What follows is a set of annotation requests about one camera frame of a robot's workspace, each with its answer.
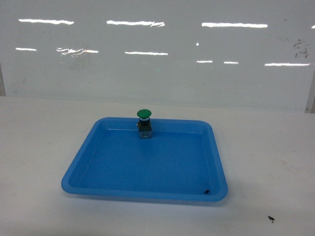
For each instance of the green mushroom push button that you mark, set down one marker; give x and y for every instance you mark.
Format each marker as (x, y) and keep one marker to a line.
(144, 123)

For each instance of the blue plastic tray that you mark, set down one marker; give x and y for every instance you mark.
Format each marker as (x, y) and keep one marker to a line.
(180, 162)

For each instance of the grey metal frame post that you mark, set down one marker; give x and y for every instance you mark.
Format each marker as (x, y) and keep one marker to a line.
(310, 106)

